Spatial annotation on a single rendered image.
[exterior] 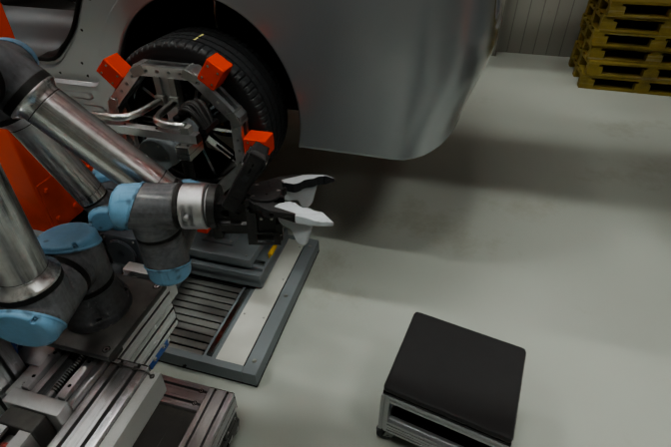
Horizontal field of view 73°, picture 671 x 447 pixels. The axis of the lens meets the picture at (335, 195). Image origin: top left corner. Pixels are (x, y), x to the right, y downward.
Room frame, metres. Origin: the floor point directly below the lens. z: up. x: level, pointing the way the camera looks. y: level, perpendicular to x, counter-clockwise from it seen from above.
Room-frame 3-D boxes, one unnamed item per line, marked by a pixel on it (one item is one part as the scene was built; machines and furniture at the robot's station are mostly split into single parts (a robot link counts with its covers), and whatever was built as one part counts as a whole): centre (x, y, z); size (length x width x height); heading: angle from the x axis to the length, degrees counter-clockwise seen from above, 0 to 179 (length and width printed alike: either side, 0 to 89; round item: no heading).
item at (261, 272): (1.71, 0.54, 0.13); 0.50 x 0.36 x 0.10; 75
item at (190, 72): (1.55, 0.59, 0.85); 0.54 x 0.07 x 0.54; 75
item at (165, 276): (0.61, 0.30, 1.12); 0.11 x 0.08 x 0.11; 179
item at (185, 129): (1.41, 0.52, 1.03); 0.19 x 0.18 x 0.11; 165
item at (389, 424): (0.90, -0.40, 0.17); 0.43 x 0.36 x 0.34; 65
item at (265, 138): (1.47, 0.28, 0.85); 0.09 x 0.08 x 0.07; 75
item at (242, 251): (1.72, 0.54, 0.32); 0.40 x 0.30 x 0.28; 75
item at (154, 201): (0.59, 0.30, 1.21); 0.11 x 0.08 x 0.09; 90
